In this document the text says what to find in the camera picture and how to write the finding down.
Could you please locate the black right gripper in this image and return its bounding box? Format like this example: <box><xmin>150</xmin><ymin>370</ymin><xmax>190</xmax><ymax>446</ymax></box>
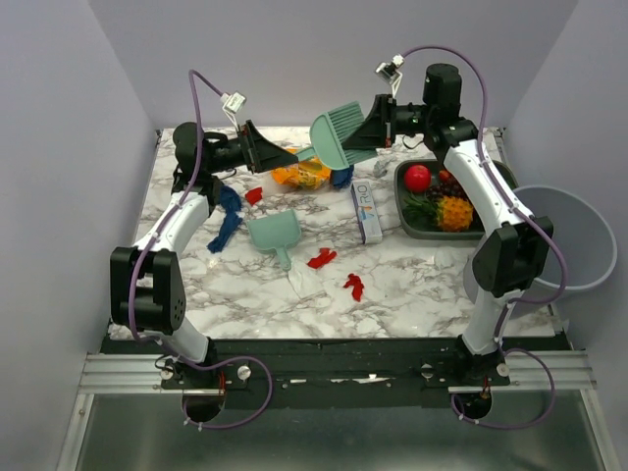
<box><xmin>343</xmin><ymin>94</ymin><xmax>435</xmax><ymax>149</ymax></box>

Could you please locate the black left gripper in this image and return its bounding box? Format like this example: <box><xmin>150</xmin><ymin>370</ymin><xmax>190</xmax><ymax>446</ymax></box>
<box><xmin>205</xmin><ymin>120</ymin><xmax>299</xmax><ymax>175</ymax></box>

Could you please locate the mint green brush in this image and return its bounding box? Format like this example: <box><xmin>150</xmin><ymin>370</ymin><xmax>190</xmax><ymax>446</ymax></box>
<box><xmin>296</xmin><ymin>101</ymin><xmax>378</xmax><ymax>171</ymax></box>

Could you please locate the mint green dustpan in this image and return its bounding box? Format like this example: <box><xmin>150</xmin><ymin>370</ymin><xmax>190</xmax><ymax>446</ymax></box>
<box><xmin>246</xmin><ymin>209</ymin><xmax>301</xmax><ymax>272</ymax></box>

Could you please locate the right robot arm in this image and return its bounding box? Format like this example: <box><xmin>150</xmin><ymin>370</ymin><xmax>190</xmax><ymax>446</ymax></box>
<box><xmin>340</xmin><ymin>64</ymin><xmax>555</xmax><ymax>385</ymax></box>

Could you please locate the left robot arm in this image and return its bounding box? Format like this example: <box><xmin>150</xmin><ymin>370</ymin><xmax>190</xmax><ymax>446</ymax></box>
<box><xmin>110</xmin><ymin>122</ymin><xmax>298</xmax><ymax>388</ymax></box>

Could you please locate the orange snack bag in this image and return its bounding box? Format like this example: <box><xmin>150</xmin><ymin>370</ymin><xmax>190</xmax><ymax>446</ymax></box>
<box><xmin>271</xmin><ymin>156</ymin><xmax>332</xmax><ymax>190</ymax></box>

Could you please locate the red paper scrap near bag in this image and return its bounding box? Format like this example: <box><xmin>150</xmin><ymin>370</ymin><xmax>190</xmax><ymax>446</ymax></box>
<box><xmin>244</xmin><ymin>186</ymin><xmax>263</xmax><ymax>206</ymax></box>

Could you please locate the blue paper scrap by bag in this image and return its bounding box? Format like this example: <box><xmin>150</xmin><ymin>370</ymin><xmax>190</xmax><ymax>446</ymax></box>
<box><xmin>330</xmin><ymin>166</ymin><xmax>354</xmax><ymax>189</ymax></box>

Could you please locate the long blue paper scrap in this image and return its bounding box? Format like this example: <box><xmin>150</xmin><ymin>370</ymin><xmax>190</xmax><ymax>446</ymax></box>
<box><xmin>207</xmin><ymin>185</ymin><xmax>242</xmax><ymax>253</ymax></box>

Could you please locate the red apple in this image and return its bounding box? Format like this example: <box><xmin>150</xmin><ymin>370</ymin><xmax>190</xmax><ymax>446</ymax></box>
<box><xmin>403</xmin><ymin>164</ymin><xmax>432</xmax><ymax>192</ymax></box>

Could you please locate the dark grape bunch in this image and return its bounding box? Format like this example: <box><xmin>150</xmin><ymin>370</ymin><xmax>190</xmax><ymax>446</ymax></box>
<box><xmin>425</xmin><ymin>181</ymin><xmax>469</xmax><ymax>202</ymax></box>

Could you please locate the dark green fruit tray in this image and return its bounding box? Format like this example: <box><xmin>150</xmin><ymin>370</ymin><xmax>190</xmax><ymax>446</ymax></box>
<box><xmin>393</xmin><ymin>159</ymin><xmax>519</xmax><ymax>241</ymax></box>

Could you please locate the red paper scrap centre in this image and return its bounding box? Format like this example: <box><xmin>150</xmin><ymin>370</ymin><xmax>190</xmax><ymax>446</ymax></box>
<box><xmin>307</xmin><ymin>247</ymin><xmax>338</xmax><ymax>270</ymax></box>

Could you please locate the orange toy pineapple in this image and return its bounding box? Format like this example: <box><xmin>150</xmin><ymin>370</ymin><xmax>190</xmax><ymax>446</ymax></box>
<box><xmin>402</xmin><ymin>194</ymin><xmax>475</xmax><ymax>233</ymax></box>

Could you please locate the white paper scrap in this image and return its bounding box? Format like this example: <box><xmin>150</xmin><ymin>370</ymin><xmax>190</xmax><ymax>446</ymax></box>
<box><xmin>288</xmin><ymin>261</ymin><xmax>325</xmax><ymax>299</ymax></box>

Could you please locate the red paper scrap front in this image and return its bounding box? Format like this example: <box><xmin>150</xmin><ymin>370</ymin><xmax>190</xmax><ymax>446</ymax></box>
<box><xmin>343</xmin><ymin>273</ymin><xmax>364</xmax><ymax>302</ymax></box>

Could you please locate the grey waste bin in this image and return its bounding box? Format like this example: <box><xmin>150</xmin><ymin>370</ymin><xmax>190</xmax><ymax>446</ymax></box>
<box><xmin>463</xmin><ymin>184</ymin><xmax>617</xmax><ymax>322</ymax></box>

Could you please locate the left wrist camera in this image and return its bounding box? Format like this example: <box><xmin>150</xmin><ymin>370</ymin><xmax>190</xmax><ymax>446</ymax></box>
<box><xmin>220</xmin><ymin>91</ymin><xmax>247</xmax><ymax>130</ymax></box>

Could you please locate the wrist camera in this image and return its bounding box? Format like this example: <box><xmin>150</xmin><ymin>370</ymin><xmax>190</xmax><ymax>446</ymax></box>
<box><xmin>220</xmin><ymin>91</ymin><xmax>247</xmax><ymax>130</ymax></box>
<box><xmin>375</xmin><ymin>54</ymin><xmax>405</xmax><ymax>98</ymax></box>

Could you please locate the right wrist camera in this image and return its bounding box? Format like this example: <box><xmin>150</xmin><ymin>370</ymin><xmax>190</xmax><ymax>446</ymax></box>
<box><xmin>375</xmin><ymin>54</ymin><xmax>405</xmax><ymax>98</ymax></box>

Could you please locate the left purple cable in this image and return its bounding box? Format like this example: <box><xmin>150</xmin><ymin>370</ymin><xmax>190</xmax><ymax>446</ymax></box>
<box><xmin>128</xmin><ymin>69</ymin><xmax>275</xmax><ymax>431</ymax></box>

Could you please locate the aluminium mounting rail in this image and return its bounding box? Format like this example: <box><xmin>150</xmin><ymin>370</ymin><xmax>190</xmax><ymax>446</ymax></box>
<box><xmin>78</xmin><ymin>350</ymin><xmax>598</xmax><ymax>395</ymax></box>

